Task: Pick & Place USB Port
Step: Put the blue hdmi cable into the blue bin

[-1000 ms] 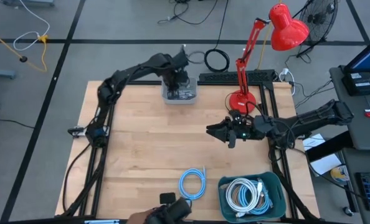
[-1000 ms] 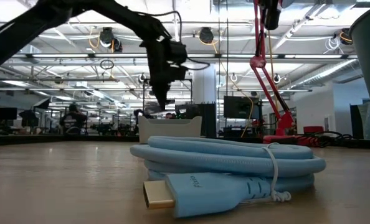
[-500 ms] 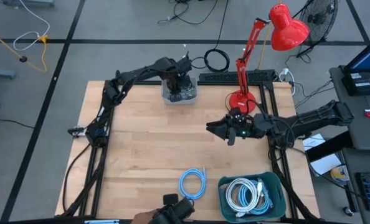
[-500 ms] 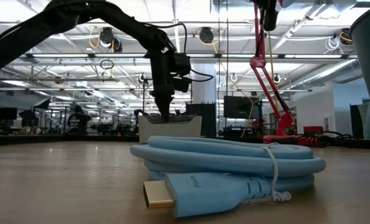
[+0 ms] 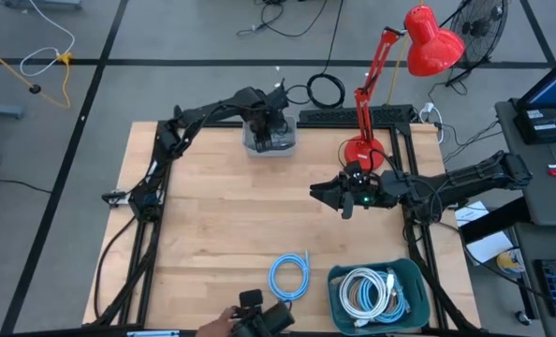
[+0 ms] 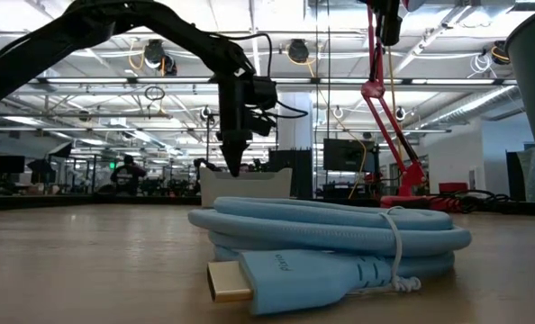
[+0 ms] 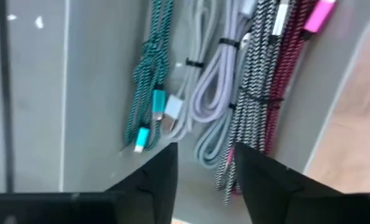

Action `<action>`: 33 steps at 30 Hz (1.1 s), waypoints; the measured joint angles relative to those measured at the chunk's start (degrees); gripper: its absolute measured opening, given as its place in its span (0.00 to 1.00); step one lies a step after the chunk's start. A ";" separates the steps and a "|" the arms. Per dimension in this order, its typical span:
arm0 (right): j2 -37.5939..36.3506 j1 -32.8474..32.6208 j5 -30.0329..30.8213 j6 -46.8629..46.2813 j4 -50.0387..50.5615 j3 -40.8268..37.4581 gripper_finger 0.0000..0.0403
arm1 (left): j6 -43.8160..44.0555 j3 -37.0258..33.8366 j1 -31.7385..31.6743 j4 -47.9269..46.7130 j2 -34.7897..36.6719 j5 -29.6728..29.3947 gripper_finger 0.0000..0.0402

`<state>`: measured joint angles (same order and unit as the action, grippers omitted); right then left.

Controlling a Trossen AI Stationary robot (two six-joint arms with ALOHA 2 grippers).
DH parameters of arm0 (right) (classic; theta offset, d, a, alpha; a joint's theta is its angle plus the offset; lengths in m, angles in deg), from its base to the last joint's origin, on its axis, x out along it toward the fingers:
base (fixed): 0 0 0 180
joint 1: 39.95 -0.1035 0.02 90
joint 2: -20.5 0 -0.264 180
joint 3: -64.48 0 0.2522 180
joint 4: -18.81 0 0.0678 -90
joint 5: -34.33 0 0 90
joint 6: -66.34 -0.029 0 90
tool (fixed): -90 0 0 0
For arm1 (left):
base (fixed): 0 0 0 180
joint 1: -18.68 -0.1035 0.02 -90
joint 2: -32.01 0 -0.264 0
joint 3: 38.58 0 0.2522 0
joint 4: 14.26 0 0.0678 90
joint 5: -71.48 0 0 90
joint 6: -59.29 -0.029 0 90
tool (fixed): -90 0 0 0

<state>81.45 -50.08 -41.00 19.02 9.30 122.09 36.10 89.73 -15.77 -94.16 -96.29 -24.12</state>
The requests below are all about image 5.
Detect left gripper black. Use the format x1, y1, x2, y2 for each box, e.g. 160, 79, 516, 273
244, 80, 289, 154

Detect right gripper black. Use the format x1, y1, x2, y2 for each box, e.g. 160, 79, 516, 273
309, 161, 403, 220

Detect thin light blue cable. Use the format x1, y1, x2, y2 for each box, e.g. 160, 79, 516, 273
267, 250, 312, 302

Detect thick light blue cable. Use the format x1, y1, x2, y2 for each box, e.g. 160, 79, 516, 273
359, 271, 413, 325

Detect grey plastic bin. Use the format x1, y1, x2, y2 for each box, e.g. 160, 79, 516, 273
241, 114, 299, 158

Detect black perforated power strip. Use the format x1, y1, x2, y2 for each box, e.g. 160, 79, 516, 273
299, 104, 417, 125

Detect teal plastic bin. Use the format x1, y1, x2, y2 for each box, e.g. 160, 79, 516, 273
327, 257, 432, 334

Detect white paper sheet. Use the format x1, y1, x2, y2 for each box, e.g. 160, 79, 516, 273
464, 230, 516, 267
454, 200, 490, 228

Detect person's hand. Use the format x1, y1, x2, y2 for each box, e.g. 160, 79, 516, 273
196, 306, 240, 337

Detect red desk lamp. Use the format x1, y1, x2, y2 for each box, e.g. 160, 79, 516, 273
343, 4, 467, 172

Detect round printed disc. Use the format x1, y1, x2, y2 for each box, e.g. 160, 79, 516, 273
496, 249, 527, 277

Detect dark grey desk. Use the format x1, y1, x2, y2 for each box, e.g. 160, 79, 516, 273
460, 196, 556, 337

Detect small black computer box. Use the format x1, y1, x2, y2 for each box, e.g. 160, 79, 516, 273
513, 108, 556, 146

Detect grey side desk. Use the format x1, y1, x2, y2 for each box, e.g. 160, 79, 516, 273
494, 98, 556, 228

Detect black floor fan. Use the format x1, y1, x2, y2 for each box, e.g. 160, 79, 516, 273
439, 0, 511, 88

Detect black aluminium table frame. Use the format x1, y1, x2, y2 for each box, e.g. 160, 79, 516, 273
90, 105, 483, 337

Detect black coiled floor cable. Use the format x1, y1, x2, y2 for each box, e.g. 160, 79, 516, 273
305, 0, 347, 110

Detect black tangled floor cables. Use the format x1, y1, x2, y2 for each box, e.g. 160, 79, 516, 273
236, 0, 329, 38

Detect white power plug cable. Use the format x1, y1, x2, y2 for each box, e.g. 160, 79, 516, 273
417, 101, 446, 145

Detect white floor cable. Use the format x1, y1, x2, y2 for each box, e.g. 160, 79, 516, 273
19, 0, 77, 78

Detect yellow floor cable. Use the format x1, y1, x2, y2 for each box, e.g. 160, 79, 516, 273
0, 37, 73, 110

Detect silver metal bracket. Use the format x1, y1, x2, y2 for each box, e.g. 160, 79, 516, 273
126, 330, 181, 337

